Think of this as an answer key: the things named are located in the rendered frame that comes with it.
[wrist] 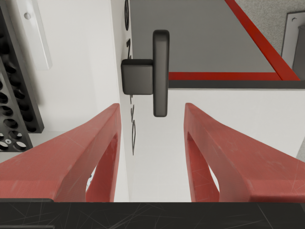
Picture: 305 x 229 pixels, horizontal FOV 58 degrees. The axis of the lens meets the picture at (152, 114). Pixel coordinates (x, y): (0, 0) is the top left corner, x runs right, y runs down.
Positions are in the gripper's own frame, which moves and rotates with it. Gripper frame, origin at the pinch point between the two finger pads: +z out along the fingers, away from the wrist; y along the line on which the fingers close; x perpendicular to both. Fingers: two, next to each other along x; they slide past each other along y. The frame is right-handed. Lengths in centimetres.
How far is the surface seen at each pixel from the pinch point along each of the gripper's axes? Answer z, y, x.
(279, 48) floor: 99, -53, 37
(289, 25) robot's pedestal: 98, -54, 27
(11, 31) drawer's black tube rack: 13.6, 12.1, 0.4
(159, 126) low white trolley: 24.1, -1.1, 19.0
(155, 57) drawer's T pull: 8.7, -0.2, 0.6
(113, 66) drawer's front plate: 7.2, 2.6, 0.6
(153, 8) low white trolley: 68, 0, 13
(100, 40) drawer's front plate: 7.1, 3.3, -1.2
